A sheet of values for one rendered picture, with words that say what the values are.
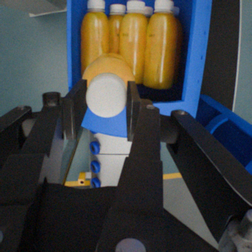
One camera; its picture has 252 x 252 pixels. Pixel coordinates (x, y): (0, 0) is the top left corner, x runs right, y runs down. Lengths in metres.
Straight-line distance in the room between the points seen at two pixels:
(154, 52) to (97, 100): 0.25
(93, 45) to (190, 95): 0.23
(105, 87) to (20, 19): 1.54
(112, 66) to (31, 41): 1.46
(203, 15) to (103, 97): 0.24
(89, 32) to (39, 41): 1.20
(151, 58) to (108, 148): 0.38
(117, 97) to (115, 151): 0.52
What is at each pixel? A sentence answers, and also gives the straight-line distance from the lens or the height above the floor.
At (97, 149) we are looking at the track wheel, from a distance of 0.63.
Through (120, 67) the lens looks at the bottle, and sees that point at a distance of 0.22.
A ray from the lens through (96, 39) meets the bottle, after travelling 0.45.
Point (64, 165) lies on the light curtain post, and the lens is 1.19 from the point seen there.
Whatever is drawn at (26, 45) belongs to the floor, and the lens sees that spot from 1.67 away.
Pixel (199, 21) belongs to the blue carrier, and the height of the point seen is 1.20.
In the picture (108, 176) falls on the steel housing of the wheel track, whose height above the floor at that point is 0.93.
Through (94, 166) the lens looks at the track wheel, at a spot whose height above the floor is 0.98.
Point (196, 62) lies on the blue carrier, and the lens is 0.35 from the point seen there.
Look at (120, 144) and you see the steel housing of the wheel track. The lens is 0.68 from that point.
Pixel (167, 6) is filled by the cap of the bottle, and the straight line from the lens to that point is 0.44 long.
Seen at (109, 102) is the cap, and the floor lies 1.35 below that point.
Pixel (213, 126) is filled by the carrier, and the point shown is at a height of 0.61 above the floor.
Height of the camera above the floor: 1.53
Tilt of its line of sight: 66 degrees down
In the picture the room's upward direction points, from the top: 174 degrees clockwise
